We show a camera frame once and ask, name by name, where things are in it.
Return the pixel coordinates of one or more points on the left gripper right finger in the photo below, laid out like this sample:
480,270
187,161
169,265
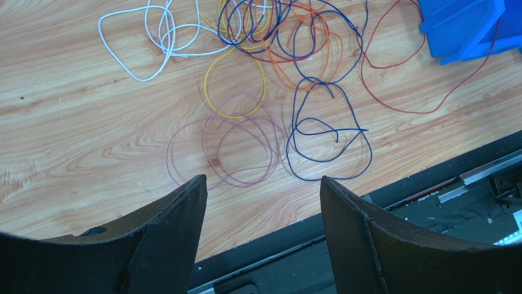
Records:
374,251

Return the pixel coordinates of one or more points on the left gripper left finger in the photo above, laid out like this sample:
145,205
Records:
150,250

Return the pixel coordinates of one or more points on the left blue plastic bin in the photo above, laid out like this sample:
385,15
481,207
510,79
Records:
463,30

